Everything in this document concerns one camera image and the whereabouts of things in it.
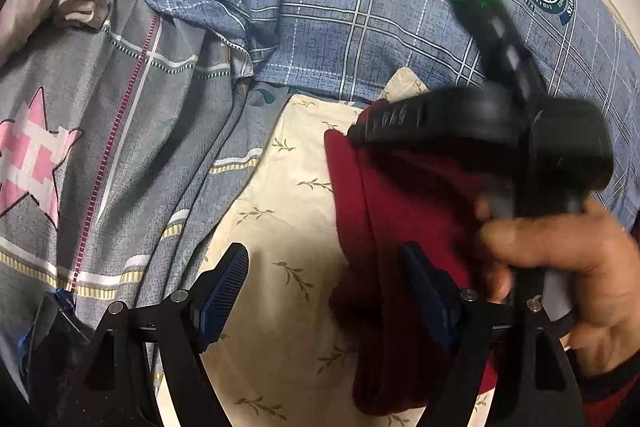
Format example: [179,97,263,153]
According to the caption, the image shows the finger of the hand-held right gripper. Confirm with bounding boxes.
[348,99,437,148]

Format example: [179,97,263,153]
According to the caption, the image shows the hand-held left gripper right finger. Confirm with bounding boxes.
[399,243,587,427]

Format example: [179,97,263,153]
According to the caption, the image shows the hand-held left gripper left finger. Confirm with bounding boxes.
[75,243,250,427]

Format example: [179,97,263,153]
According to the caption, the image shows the red knit garment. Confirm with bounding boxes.
[324,102,507,419]

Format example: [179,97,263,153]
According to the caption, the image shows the person's right forearm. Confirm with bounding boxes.
[580,359,640,427]

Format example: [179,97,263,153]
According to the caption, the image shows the person's right hand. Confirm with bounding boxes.
[472,197,640,380]

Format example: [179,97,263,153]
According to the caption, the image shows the cream leaf-print bedsheet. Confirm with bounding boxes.
[150,0,640,427]

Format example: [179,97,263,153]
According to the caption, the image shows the grey star-print duvet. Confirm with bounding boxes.
[0,0,281,404]

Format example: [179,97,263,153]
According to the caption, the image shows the dark cloth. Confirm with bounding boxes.
[20,289,101,410]

